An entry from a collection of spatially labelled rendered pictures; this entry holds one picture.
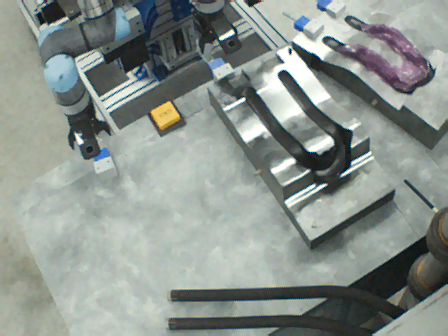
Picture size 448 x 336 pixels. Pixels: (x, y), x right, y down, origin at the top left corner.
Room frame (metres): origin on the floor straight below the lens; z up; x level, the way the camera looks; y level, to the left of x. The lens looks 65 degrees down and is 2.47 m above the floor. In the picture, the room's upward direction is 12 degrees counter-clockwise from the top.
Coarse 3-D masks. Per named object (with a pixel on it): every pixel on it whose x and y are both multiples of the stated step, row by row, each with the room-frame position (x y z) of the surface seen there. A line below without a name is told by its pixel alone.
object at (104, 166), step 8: (96, 136) 1.04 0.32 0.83; (104, 152) 0.98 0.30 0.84; (96, 160) 0.96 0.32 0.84; (104, 160) 0.95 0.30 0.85; (112, 160) 0.95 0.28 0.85; (96, 168) 0.93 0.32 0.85; (104, 168) 0.93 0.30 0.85; (112, 168) 0.92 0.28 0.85; (104, 176) 0.92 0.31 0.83; (112, 176) 0.92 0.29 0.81
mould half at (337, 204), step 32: (256, 64) 1.12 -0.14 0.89; (288, 64) 1.10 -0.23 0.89; (224, 96) 1.04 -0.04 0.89; (288, 96) 1.00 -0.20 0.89; (320, 96) 0.99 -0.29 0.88; (256, 128) 0.93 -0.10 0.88; (288, 128) 0.90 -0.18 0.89; (320, 128) 0.87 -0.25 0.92; (352, 128) 0.85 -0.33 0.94; (256, 160) 0.85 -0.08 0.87; (288, 160) 0.79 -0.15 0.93; (352, 160) 0.79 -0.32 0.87; (288, 192) 0.73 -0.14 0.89; (320, 192) 0.73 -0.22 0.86; (352, 192) 0.71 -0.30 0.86; (384, 192) 0.69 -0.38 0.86; (320, 224) 0.65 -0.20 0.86
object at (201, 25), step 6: (192, 12) 1.21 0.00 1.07; (198, 12) 1.16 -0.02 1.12; (216, 12) 1.14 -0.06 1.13; (192, 18) 1.21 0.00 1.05; (198, 18) 1.18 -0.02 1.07; (204, 18) 1.18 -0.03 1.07; (198, 24) 1.17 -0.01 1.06; (204, 24) 1.16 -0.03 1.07; (198, 30) 1.18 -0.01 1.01; (204, 30) 1.14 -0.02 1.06; (210, 30) 1.14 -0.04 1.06; (210, 36) 1.13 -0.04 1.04
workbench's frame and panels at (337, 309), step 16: (400, 256) 0.59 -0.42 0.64; (416, 256) 0.62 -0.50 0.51; (384, 272) 0.58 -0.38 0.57; (400, 272) 0.60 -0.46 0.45; (368, 288) 0.56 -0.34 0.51; (384, 288) 0.59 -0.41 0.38; (400, 288) 0.62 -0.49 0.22; (320, 304) 0.47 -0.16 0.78; (336, 304) 0.52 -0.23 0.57; (352, 304) 0.54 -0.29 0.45; (352, 320) 0.55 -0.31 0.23
